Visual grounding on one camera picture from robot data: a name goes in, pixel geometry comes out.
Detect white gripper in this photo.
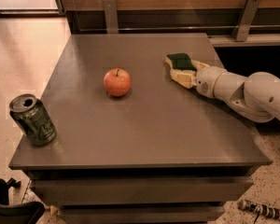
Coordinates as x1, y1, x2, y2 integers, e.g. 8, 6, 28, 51
170, 60, 226, 99

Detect green and yellow sponge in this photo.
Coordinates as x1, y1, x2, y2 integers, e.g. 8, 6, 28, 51
165, 53, 196, 71

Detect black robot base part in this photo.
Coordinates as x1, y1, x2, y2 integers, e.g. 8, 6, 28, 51
0, 175, 47, 224

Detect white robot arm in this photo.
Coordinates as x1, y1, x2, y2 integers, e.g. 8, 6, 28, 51
165, 57, 280, 123

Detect red apple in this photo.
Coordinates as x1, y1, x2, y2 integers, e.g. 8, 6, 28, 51
104, 68, 132, 97

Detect grey drawer cabinet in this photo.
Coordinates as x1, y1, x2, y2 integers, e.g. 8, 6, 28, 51
10, 34, 270, 224

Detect black white striped rod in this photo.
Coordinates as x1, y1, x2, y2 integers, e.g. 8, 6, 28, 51
237, 199, 280, 221

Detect green soda can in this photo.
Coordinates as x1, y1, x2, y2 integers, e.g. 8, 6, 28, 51
9, 93, 57, 146

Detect right metal wall bracket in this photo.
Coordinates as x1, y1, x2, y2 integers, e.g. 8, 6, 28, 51
231, 0, 261, 42

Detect metal wall bracket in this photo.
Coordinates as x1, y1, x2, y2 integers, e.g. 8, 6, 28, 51
231, 0, 261, 42
103, 0, 119, 34

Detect grey wall shelf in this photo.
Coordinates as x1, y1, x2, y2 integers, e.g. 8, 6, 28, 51
209, 34, 280, 48

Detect left metal wall bracket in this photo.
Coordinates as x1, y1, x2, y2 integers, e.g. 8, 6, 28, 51
103, 0, 119, 34

